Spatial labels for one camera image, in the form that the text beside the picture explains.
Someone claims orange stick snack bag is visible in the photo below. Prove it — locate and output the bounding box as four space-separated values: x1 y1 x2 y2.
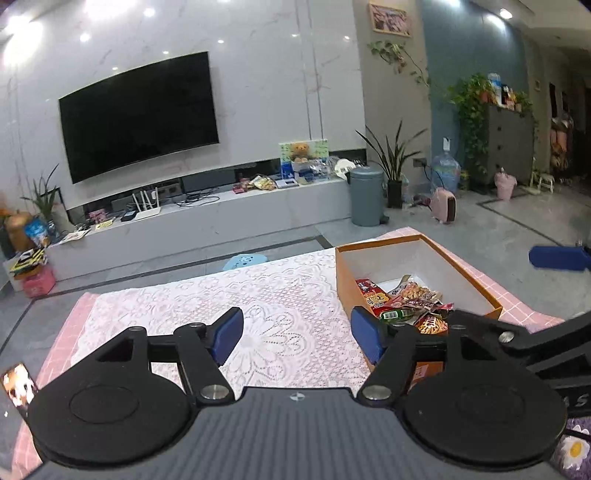
415 313 449 335

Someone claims green sausage stick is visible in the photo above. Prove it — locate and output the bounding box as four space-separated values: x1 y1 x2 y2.
378 308 416 325

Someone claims red silver snack bag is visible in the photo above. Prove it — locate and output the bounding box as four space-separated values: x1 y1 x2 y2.
356 278 390 309

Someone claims red spicy strip packet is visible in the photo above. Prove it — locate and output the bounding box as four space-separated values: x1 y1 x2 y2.
390 298 454 313

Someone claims gold clear nut bag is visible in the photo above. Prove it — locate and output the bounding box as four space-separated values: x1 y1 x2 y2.
388 275 443 301

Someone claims pink small bucket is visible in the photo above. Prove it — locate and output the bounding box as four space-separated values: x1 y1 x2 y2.
494 168 517 201

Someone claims pink lace tablecloth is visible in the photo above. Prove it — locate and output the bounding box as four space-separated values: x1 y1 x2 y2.
8 227 567 480

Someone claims blue plastic stool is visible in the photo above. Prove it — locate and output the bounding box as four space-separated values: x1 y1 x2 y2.
222 253 267 271

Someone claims pink space heater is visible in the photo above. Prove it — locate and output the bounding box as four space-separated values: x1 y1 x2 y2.
430 187 457 224

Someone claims dark grey cabinet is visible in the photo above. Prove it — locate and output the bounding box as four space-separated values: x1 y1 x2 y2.
483 105 535 185

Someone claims blue water jug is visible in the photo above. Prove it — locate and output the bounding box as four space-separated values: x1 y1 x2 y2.
431 150 461 194

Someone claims white wifi router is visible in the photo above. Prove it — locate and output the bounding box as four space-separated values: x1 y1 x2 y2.
132 188 161 220

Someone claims grey tv console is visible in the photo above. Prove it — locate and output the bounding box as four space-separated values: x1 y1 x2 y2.
46 179 351 281

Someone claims grey pedal trash bin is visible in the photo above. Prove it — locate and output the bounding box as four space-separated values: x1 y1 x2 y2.
348 166 390 227

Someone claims pink storage box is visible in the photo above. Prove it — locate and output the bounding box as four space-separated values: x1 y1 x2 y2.
22 265 56 299

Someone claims ivy plant on cabinet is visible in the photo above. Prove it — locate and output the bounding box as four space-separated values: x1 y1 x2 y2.
448 73 494 180

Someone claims potted long leaf plant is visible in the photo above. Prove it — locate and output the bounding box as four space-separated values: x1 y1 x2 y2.
356 121 428 209

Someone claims teddy bear gift box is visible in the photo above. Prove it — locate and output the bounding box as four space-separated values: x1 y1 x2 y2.
280 139 329 185

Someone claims left potted green plant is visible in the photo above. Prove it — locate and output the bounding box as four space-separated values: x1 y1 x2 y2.
22 164 59 222

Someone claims golden gourd ornament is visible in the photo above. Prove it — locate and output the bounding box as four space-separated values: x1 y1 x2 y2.
4 212 35 252

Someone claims black wall television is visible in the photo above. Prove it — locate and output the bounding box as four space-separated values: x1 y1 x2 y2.
59 52 219 184

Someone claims framed wall picture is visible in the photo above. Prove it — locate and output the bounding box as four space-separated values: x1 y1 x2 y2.
369 3 412 38

